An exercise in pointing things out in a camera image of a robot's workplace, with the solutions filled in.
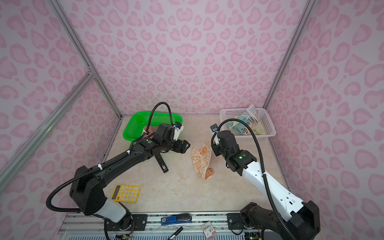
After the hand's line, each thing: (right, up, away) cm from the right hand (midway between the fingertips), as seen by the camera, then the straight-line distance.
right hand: (216, 137), depth 77 cm
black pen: (-20, -45, -7) cm, 49 cm away
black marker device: (-32, -17, +16) cm, 40 cm away
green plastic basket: (-54, +10, +34) cm, 65 cm away
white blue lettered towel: (+29, +11, +30) cm, 43 cm away
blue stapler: (-20, -38, -6) cm, 44 cm away
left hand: (-15, -3, +4) cm, 16 cm away
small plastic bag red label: (-5, -43, -7) cm, 44 cm away
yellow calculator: (-49, -31, +5) cm, 58 cm away
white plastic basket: (+15, +16, +37) cm, 43 cm away
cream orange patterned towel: (-7, -13, +16) cm, 22 cm away
